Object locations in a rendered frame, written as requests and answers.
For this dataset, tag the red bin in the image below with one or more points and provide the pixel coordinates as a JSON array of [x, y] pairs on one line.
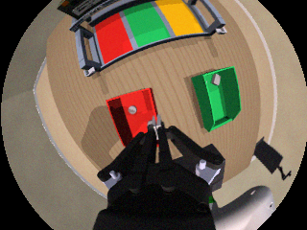
[[126, 124]]

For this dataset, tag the green bin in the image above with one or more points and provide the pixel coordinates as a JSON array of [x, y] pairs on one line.
[[225, 101]]

